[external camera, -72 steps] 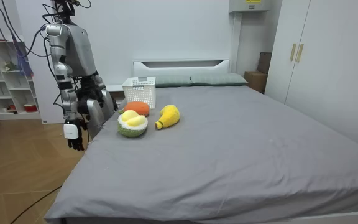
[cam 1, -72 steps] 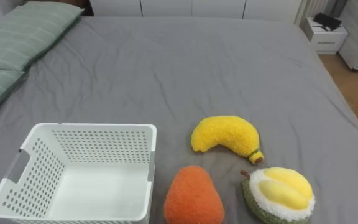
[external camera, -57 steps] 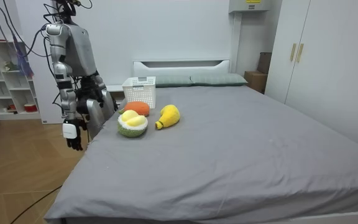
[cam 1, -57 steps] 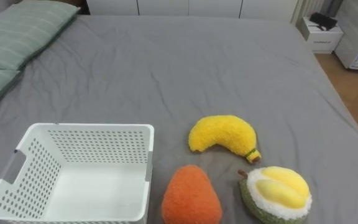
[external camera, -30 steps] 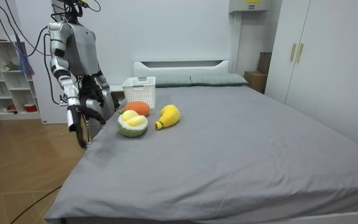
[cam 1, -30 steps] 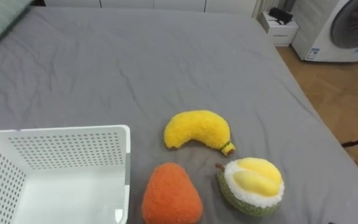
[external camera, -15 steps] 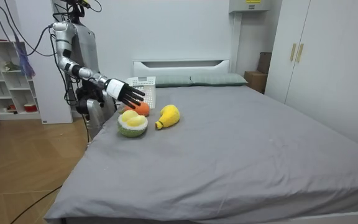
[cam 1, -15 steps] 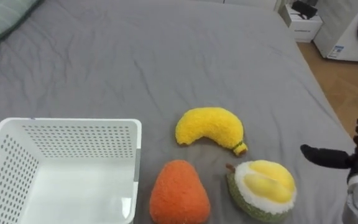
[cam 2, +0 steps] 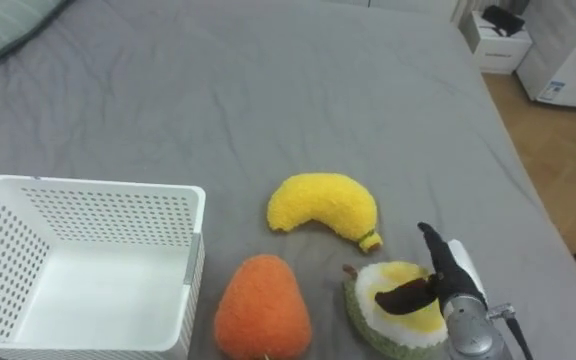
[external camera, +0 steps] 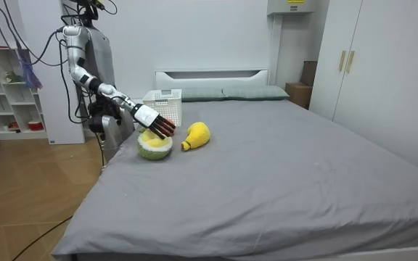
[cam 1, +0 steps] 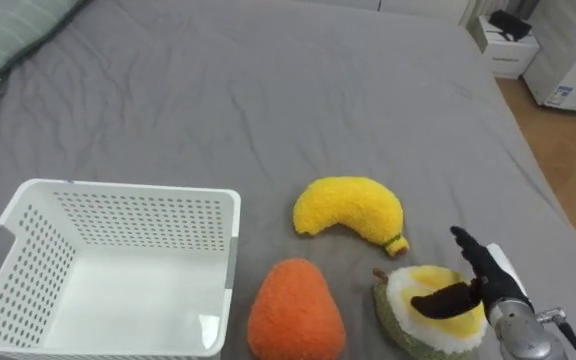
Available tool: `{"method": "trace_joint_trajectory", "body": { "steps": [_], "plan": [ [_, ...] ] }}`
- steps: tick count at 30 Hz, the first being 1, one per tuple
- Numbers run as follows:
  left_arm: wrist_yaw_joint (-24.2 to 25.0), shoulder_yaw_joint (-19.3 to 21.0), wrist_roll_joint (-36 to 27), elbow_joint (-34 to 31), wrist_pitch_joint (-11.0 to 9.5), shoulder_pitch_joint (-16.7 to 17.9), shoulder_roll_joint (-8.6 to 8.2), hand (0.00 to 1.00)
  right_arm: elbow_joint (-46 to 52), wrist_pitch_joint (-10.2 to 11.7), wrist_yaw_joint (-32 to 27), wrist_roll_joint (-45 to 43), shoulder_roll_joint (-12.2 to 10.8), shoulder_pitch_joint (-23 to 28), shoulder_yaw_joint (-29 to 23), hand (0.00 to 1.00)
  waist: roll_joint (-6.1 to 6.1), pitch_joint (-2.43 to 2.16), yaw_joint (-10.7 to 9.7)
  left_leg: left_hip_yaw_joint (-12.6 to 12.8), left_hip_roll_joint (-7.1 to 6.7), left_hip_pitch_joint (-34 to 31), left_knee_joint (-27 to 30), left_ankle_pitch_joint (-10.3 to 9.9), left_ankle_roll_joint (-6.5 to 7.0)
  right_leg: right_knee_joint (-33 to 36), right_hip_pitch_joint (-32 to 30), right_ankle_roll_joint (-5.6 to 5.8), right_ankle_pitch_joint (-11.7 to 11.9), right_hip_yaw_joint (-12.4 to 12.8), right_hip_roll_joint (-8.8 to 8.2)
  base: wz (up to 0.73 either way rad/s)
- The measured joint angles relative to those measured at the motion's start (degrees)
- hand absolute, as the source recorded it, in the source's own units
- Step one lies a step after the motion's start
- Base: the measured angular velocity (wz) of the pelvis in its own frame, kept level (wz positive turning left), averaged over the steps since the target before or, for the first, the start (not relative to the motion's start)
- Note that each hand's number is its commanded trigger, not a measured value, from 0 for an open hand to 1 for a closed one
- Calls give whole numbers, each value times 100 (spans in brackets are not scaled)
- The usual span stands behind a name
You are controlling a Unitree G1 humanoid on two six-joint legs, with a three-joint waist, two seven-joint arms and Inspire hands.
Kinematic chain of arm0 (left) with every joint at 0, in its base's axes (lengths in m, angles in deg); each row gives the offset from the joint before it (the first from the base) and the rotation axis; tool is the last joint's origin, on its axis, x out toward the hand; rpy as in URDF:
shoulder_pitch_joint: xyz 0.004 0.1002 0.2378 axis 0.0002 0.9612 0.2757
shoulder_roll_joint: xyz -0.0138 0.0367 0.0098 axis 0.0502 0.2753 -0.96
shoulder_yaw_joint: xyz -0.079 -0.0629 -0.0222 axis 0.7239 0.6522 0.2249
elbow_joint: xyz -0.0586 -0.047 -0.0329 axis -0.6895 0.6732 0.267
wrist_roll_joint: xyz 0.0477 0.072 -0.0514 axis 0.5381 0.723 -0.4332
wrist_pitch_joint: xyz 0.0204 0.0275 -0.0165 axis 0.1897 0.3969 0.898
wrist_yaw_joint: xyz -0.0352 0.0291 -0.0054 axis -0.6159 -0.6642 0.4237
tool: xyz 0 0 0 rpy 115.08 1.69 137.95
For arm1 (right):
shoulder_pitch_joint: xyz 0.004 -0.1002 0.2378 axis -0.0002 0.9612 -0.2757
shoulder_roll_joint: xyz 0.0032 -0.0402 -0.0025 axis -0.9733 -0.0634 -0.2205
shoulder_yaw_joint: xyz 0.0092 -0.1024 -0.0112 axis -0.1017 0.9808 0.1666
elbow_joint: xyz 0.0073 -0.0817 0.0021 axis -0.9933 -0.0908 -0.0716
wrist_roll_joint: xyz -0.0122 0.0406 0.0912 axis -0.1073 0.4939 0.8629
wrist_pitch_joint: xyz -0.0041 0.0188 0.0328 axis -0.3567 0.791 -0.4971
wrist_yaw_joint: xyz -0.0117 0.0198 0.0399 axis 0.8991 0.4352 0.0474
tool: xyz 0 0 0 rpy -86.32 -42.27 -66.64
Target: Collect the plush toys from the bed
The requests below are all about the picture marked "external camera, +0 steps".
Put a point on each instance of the yellow fruit soft toy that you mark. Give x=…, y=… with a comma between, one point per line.
x=198, y=136

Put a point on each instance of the white shelf unit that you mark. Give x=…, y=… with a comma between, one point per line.
x=4, y=98

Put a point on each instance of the white plastic basket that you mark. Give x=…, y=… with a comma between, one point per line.
x=165, y=99

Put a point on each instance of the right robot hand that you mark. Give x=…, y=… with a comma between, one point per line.
x=145, y=115

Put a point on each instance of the small green plant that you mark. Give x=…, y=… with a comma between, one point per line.
x=13, y=77

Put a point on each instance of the grey bed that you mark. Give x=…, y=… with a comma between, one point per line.
x=267, y=174

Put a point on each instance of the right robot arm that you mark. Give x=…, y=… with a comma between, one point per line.
x=74, y=47

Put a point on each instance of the green pillow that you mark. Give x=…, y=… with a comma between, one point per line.
x=201, y=94
x=254, y=92

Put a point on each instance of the red and white bowl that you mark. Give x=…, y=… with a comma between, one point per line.
x=35, y=125

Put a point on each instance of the robot legs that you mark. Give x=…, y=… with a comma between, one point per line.
x=112, y=132

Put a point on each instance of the robot body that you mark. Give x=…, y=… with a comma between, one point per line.
x=100, y=58

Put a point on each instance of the white wardrobe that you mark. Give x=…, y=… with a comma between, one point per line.
x=387, y=72

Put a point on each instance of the grey wall box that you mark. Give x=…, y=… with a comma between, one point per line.
x=290, y=6

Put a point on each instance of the green durian soft toy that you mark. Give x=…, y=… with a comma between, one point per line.
x=154, y=150

